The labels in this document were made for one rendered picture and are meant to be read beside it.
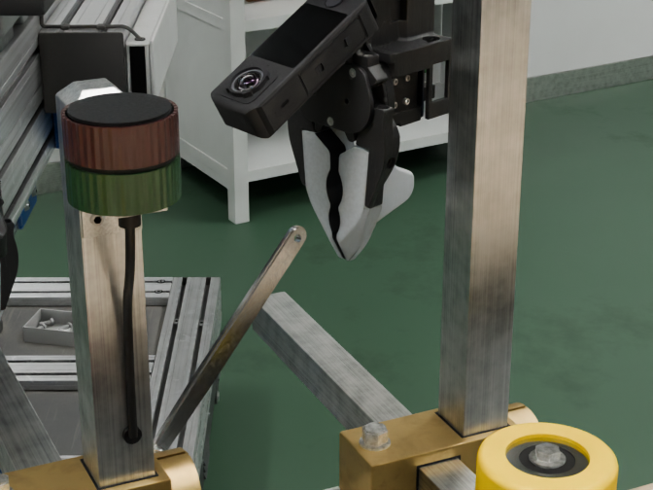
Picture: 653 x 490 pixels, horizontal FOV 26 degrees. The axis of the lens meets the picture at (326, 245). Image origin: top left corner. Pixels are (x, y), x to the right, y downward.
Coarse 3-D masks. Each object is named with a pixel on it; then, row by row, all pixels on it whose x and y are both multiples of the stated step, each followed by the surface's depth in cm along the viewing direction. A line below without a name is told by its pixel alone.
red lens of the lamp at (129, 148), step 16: (64, 112) 73; (176, 112) 73; (64, 128) 72; (80, 128) 71; (96, 128) 70; (112, 128) 70; (128, 128) 70; (144, 128) 71; (160, 128) 71; (176, 128) 73; (64, 144) 72; (80, 144) 71; (96, 144) 71; (112, 144) 70; (128, 144) 71; (144, 144) 71; (160, 144) 72; (176, 144) 73; (80, 160) 71; (96, 160) 71; (112, 160) 71; (128, 160) 71; (144, 160) 71; (160, 160) 72
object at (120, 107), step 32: (96, 96) 75; (128, 96) 75; (96, 224) 77; (128, 224) 74; (128, 256) 76; (128, 288) 77; (128, 320) 79; (128, 352) 81; (128, 384) 82; (128, 416) 83
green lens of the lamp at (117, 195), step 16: (64, 160) 73; (176, 160) 73; (80, 176) 72; (96, 176) 71; (112, 176) 71; (128, 176) 71; (144, 176) 72; (160, 176) 72; (176, 176) 73; (80, 192) 72; (96, 192) 72; (112, 192) 72; (128, 192) 72; (144, 192) 72; (160, 192) 72; (176, 192) 74; (80, 208) 73; (96, 208) 72; (112, 208) 72; (128, 208) 72; (144, 208) 72; (160, 208) 73
